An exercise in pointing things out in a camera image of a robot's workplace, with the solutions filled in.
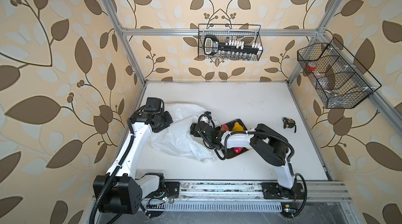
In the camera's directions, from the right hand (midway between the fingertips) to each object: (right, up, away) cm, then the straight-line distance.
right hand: (195, 126), depth 93 cm
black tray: (+21, -14, -4) cm, 26 cm away
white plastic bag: (-7, -2, -19) cm, 20 cm away
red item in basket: (+67, +34, -4) cm, 75 cm away
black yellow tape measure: (+58, +2, +2) cm, 58 cm away
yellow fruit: (+25, 0, -2) cm, 25 cm away
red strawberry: (+18, -1, -1) cm, 18 cm away
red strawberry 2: (+24, -11, -8) cm, 28 cm away
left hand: (-13, +6, -12) cm, 19 cm away
